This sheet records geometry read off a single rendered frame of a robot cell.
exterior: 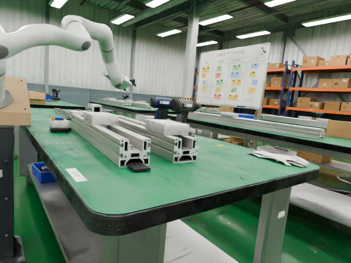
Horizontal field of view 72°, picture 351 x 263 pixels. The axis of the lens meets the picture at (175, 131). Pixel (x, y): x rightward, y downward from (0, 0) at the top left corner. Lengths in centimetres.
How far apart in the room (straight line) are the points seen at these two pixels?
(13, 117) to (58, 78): 1122
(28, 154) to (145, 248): 231
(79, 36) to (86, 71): 1169
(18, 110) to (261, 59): 336
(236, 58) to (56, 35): 337
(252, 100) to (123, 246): 360
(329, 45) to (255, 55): 818
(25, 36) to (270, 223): 133
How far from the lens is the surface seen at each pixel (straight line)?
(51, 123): 132
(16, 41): 134
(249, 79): 411
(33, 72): 1256
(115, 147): 76
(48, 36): 140
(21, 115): 156
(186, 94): 949
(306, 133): 224
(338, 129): 263
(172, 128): 88
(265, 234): 108
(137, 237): 63
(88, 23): 153
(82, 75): 1299
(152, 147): 95
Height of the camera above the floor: 99
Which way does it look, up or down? 8 degrees down
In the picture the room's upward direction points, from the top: 5 degrees clockwise
